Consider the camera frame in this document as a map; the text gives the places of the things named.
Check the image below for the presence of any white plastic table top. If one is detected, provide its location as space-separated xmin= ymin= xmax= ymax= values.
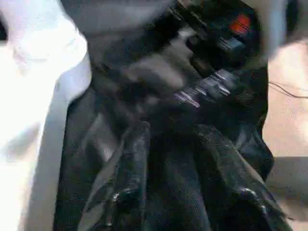
xmin=0 ymin=0 xmax=93 ymax=231

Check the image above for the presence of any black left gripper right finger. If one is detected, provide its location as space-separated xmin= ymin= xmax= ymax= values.
xmin=193 ymin=125 xmax=293 ymax=231

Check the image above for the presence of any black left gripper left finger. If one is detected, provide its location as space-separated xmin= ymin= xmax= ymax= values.
xmin=84 ymin=121 xmax=152 ymax=231

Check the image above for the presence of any thin black floor cable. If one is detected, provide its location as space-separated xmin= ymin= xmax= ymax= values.
xmin=268 ymin=80 xmax=308 ymax=99

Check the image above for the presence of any black work mat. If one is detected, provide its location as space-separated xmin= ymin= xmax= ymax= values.
xmin=54 ymin=0 xmax=275 ymax=231

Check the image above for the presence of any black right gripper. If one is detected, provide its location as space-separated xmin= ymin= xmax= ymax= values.
xmin=168 ymin=0 xmax=264 ymax=108

